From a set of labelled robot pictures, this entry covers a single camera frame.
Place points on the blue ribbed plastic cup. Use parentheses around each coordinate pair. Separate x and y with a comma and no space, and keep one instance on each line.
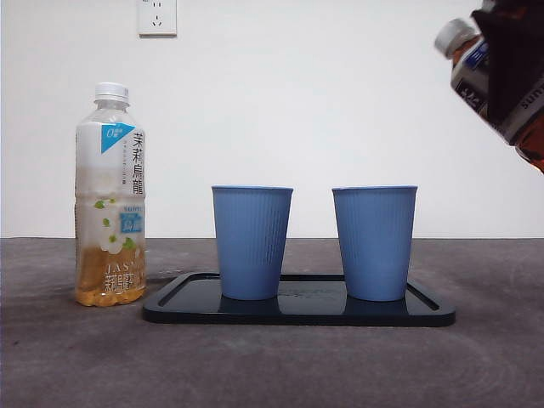
(374,242)
(251,242)

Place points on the dark blue rectangular tray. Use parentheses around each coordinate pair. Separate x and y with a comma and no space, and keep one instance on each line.
(297,314)

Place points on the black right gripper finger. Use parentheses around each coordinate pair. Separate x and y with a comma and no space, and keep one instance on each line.
(516,55)

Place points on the jasmine tea bottle white label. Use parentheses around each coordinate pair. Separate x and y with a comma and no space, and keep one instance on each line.
(108,178)

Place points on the oolong tea bottle dark label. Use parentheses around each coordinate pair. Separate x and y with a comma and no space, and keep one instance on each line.
(465,68)

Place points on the white wall socket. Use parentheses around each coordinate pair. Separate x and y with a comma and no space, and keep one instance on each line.
(157,19)

